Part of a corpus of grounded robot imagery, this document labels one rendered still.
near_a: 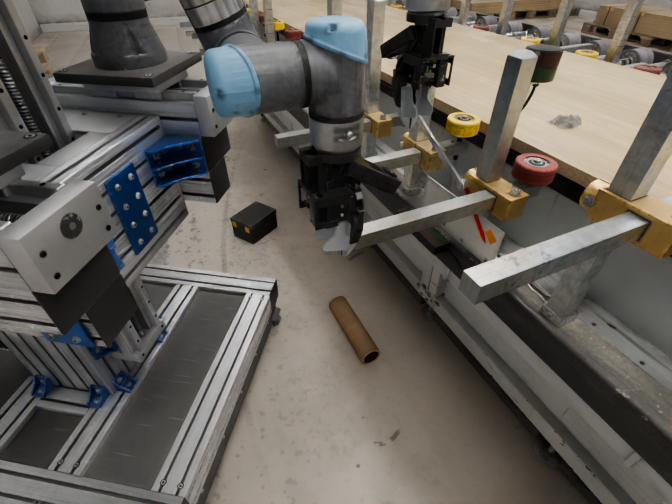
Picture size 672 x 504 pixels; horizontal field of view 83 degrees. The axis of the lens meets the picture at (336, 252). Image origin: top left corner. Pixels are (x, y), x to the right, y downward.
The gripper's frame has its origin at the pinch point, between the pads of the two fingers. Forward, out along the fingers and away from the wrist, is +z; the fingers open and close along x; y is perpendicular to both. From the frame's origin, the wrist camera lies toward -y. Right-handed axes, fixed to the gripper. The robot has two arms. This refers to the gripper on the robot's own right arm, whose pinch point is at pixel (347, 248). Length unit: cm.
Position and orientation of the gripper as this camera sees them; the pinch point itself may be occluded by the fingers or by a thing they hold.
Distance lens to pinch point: 67.4
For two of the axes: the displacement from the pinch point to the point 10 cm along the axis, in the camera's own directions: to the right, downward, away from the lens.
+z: 0.0, 7.7, 6.4
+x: 4.2, 5.8, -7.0
